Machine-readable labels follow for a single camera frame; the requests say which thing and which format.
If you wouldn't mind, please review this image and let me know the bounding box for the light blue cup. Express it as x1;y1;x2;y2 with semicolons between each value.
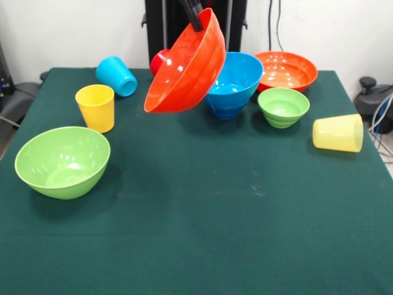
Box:
95;55;138;98

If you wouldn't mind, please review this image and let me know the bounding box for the black chair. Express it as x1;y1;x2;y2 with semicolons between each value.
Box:
0;71;50;128

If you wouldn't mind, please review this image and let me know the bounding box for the orange bowl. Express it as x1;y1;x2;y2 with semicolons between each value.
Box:
143;7;227;114
254;51;319;93

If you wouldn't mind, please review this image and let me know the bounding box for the floor cable bundle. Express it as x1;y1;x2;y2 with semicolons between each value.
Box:
368;92;393;162

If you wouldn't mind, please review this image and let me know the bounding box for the black wall cable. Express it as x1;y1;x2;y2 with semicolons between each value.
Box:
265;0;285;53

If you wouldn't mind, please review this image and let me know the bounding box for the large green bowl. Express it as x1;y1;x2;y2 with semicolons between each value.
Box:
14;126;111;200

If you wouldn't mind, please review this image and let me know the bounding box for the dark green tablecloth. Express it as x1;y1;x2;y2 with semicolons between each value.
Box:
0;66;393;295

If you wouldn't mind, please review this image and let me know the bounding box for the small green bowl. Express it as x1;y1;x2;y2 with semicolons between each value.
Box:
257;87;311;129

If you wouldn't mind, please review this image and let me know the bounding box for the large light blue bowl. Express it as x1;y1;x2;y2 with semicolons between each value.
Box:
203;52;264;110

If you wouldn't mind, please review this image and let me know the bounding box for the translucent yellow cup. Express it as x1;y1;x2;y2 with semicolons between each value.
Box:
312;113;364;154

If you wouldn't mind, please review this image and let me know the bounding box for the opaque yellow cup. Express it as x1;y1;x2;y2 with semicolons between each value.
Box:
75;84;116;135

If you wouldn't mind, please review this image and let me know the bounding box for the small dark blue bowl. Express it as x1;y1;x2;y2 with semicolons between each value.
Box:
210;103;247;121

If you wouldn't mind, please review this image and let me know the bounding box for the red cup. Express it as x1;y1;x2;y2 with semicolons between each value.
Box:
150;49;171;77

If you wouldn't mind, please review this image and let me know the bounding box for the black chair base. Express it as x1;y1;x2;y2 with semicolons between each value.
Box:
352;76;393;135

